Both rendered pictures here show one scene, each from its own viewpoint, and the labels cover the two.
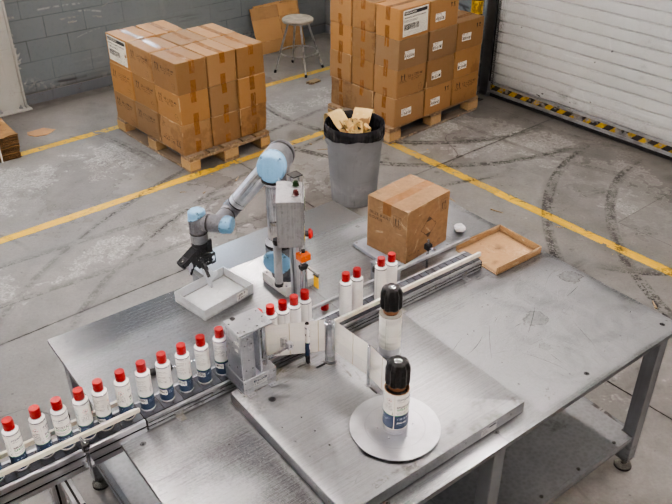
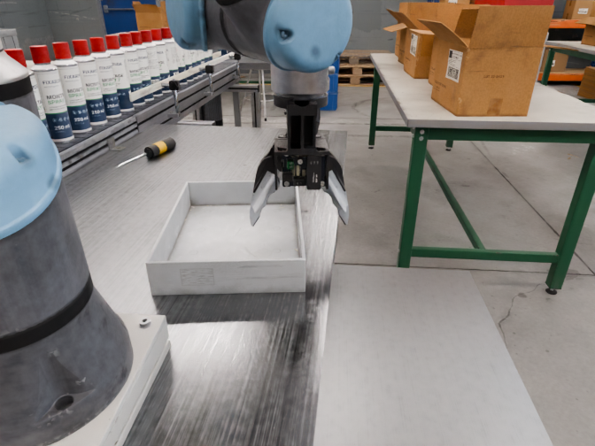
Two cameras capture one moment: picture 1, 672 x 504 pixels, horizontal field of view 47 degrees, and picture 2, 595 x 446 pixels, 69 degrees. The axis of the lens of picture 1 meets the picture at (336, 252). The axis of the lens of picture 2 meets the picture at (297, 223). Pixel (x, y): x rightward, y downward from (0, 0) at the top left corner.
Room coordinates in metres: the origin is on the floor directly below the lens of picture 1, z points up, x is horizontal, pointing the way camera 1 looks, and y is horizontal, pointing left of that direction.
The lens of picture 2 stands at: (3.19, 0.17, 1.17)
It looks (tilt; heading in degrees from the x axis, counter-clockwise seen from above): 27 degrees down; 135
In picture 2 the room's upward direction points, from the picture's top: straight up
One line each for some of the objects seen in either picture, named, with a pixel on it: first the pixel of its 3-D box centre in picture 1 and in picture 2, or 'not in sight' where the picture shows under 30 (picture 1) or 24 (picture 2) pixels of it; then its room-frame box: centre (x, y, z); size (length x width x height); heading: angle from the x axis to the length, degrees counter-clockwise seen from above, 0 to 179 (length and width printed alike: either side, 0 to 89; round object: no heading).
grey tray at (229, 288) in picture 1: (214, 292); (236, 227); (2.70, 0.52, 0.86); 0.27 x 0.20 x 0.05; 137
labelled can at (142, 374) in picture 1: (144, 385); (104, 79); (1.98, 0.66, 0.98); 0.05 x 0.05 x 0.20
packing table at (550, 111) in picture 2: not in sight; (440, 139); (1.96, 2.68, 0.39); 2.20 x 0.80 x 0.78; 130
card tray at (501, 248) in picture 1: (498, 248); not in sight; (3.06, -0.76, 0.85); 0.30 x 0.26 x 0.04; 127
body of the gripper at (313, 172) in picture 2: (202, 252); (300, 141); (2.79, 0.57, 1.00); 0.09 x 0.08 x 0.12; 137
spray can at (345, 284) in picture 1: (345, 294); not in sight; (2.51, -0.04, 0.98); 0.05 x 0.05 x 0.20
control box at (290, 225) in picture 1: (290, 214); not in sight; (2.46, 0.17, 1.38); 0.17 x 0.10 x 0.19; 2
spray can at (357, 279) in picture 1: (356, 289); not in sight; (2.54, -0.08, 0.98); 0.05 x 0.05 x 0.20
